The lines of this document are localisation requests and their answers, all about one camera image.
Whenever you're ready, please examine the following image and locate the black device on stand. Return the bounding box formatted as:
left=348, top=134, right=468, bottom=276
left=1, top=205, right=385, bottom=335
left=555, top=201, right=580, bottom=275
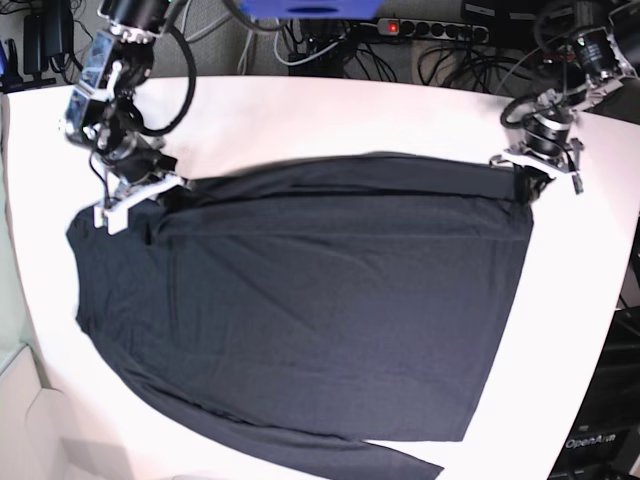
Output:
left=1, top=1, right=73, bottom=94

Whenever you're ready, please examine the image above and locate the black power strip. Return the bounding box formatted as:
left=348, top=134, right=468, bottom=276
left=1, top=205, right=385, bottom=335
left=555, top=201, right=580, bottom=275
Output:
left=374, top=18, right=490, bottom=45

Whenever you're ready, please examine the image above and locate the white cable on floor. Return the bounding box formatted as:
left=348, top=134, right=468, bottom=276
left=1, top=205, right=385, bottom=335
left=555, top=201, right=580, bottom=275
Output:
left=236, top=19, right=346, bottom=76

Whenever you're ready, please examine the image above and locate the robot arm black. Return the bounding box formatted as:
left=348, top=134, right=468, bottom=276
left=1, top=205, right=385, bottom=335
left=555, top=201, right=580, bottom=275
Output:
left=63, top=0, right=197, bottom=235
left=491, top=1, right=639, bottom=203

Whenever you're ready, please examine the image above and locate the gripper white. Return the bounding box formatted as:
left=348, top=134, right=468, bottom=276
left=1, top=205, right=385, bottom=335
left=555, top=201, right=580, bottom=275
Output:
left=489, top=138, right=584, bottom=204
left=93, top=173, right=187, bottom=235

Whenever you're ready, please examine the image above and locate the black OpenArm control box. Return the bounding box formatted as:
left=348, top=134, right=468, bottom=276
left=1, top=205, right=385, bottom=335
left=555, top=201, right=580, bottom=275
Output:
left=549, top=307, right=639, bottom=479

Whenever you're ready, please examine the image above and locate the dark navy long-sleeve T-shirt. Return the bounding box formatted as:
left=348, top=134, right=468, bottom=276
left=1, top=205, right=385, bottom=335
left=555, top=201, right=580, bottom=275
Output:
left=67, top=155, right=534, bottom=479

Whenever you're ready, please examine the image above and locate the blue plastic box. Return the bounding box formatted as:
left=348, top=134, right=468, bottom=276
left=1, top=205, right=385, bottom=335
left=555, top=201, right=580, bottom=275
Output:
left=240, top=0, right=383, bottom=20

